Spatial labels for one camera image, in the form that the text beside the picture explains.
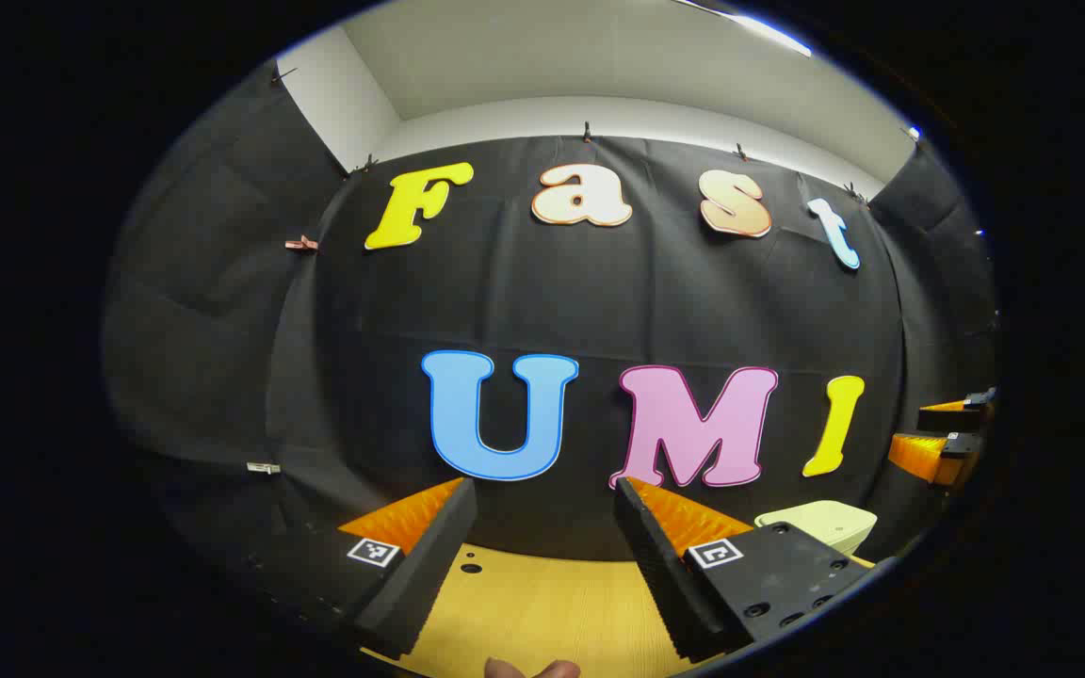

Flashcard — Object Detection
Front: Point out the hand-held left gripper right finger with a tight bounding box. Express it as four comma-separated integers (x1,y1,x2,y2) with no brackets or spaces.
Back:
610,476,878,662

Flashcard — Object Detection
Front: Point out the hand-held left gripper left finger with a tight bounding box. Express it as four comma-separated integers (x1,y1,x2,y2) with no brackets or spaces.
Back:
239,476,480,660

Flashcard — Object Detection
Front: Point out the green desktop garbage bin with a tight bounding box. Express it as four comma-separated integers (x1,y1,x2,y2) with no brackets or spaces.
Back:
754,500,879,557

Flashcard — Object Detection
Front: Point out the wooden desktop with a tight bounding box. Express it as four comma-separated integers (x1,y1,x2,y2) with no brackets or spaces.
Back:
359,541,875,678

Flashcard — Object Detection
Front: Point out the black backdrop cloth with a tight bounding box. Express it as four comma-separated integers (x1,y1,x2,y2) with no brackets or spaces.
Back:
102,58,1003,575

